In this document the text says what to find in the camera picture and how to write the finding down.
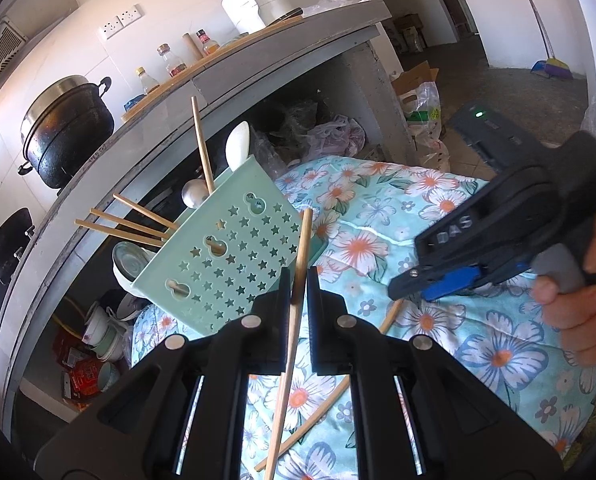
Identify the chopstick in caddy middle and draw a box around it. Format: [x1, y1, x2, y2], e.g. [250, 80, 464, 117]
[90, 208, 170, 240]

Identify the person's right hand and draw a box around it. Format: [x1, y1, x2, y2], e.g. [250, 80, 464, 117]
[532, 219, 596, 367]

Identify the oil bottle yellow cap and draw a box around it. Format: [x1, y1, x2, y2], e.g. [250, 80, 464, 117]
[135, 66, 160, 96]

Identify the chopstick in caddy upper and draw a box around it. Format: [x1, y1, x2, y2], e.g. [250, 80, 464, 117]
[112, 194, 179, 231]

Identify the cardboard box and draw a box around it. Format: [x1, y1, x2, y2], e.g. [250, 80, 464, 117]
[391, 61, 439, 96]

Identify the broom and dustpan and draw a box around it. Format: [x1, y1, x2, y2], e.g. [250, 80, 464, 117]
[529, 0, 573, 80]

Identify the orange sauce bottle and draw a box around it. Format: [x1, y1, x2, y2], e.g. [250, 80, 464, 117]
[196, 29, 220, 55]

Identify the wall power socket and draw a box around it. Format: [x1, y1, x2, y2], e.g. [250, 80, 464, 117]
[97, 4, 144, 41]

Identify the chopstick in caddy lower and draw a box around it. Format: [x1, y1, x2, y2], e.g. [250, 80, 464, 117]
[74, 219, 164, 247]

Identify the wooden chopstick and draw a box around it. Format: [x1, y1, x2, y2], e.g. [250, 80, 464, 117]
[264, 208, 313, 480]
[253, 298, 405, 474]

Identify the white plastic spoon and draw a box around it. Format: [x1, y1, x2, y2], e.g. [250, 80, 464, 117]
[225, 122, 250, 172]

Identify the green plastic utensil caddy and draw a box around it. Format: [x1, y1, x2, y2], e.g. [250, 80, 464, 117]
[133, 156, 301, 336]

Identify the black wok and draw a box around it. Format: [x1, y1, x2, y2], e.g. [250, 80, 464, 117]
[0, 208, 34, 285]

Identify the sauce bottle red label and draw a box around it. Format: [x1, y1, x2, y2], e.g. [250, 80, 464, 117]
[157, 44, 187, 78]

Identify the chopstick in caddy upright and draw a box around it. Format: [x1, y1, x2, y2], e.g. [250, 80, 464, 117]
[191, 96, 215, 194]

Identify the wooden cutting board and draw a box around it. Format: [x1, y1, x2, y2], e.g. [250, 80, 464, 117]
[121, 15, 303, 124]

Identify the plastic bag on floor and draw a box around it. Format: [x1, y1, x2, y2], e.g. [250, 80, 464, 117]
[400, 81, 450, 172]

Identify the metal spoon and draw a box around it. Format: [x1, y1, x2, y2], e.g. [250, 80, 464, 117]
[181, 179, 210, 209]

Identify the stack of bowls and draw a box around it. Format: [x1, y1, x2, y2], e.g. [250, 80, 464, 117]
[82, 301, 127, 362]

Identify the black steamer pot with lid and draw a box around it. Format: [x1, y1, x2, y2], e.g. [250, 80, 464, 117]
[18, 75, 115, 190]

